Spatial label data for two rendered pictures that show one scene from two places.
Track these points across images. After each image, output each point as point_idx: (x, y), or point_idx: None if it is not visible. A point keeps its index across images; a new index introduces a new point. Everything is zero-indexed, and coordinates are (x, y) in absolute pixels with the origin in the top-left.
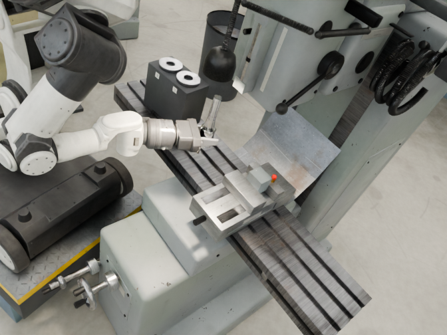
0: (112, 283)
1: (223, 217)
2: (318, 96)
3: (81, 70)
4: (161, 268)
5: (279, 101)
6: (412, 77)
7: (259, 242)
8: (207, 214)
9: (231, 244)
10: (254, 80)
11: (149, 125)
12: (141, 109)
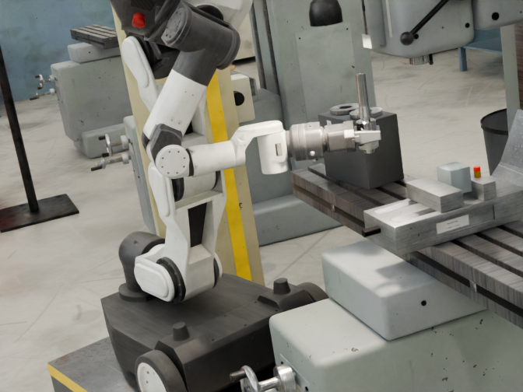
0: (283, 372)
1: (401, 218)
2: None
3: (197, 47)
4: (347, 338)
5: None
6: None
7: (464, 250)
8: (379, 219)
9: (437, 278)
10: (380, 29)
11: (290, 127)
12: (321, 182)
